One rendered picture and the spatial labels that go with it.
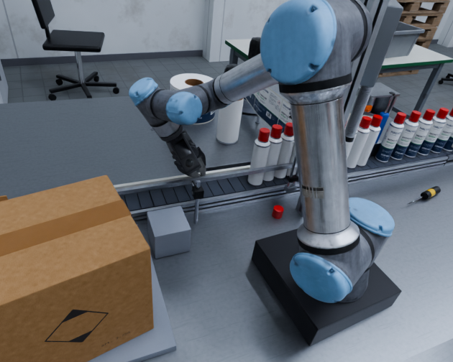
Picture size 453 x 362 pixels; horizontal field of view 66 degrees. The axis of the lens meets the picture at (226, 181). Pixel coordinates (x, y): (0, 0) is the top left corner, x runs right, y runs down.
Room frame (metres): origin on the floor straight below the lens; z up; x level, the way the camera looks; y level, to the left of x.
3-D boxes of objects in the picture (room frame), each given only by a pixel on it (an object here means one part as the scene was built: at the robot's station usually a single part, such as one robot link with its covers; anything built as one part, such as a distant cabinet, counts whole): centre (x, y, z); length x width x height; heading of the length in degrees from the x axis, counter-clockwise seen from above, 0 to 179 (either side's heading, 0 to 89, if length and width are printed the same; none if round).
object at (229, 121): (1.22, 0.02, 1.03); 0.09 x 0.09 x 0.30
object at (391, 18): (0.97, -0.31, 1.38); 0.17 x 0.10 x 0.19; 171
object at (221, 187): (1.00, -0.17, 0.86); 1.65 x 0.08 x 0.04; 116
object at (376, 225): (0.57, -0.31, 1.07); 0.13 x 0.12 x 0.14; 142
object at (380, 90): (1.27, -0.51, 1.14); 0.14 x 0.11 x 0.01; 116
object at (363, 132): (1.14, -0.46, 0.98); 0.05 x 0.05 x 0.20
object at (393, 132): (1.22, -0.61, 0.98); 0.05 x 0.05 x 0.20
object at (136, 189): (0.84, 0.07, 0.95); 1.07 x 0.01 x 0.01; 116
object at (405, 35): (3.14, -1.11, 0.91); 0.60 x 0.40 x 0.22; 124
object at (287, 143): (1.01, -0.18, 0.98); 0.05 x 0.05 x 0.20
